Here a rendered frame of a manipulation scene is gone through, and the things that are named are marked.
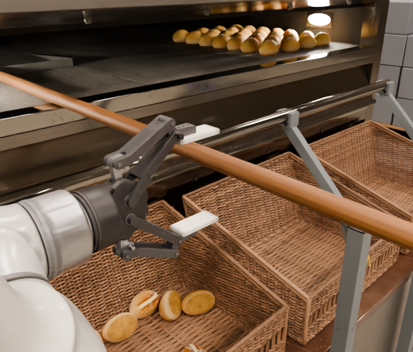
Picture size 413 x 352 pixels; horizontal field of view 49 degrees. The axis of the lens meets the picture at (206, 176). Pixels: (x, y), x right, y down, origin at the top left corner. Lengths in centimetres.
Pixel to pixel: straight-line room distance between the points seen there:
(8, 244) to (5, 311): 16
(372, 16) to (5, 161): 164
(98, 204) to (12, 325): 23
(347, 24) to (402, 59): 239
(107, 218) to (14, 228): 10
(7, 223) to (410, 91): 431
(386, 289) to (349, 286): 42
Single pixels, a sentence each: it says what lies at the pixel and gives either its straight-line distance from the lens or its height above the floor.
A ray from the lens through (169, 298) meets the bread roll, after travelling 129.
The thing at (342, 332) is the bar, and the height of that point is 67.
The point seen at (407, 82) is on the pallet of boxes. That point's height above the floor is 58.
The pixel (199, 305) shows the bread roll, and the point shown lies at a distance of 130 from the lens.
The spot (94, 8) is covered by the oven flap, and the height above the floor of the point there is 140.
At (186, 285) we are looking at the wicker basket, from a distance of 141.
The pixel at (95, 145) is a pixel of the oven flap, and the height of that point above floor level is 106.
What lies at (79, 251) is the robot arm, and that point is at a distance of 50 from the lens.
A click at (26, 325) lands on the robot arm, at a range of 33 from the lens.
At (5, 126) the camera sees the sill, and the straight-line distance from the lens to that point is 107.
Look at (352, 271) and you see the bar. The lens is 110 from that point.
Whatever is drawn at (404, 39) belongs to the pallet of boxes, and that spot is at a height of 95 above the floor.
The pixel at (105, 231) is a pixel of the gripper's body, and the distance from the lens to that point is 52.
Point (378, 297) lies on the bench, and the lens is 150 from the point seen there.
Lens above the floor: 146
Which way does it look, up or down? 24 degrees down
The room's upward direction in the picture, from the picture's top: straight up
